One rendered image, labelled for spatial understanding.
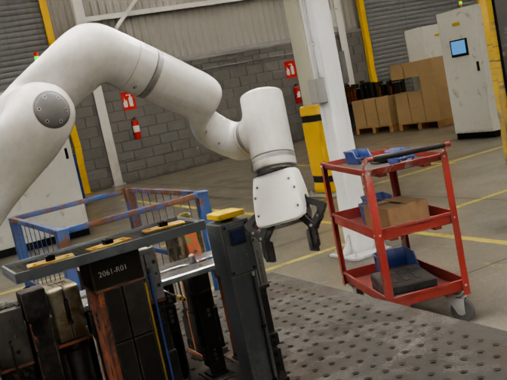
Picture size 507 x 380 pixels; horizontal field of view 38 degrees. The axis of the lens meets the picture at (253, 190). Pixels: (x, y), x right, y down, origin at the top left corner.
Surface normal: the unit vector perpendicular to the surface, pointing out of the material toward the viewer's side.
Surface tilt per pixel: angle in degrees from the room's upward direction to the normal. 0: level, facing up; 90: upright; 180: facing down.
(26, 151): 115
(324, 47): 90
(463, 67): 90
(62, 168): 90
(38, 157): 125
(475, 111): 90
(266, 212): 72
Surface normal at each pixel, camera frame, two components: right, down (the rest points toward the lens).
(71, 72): 0.01, 0.59
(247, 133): -0.88, 0.06
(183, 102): 0.21, 0.64
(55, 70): -0.18, 0.48
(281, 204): -0.48, -0.14
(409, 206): 0.36, 0.05
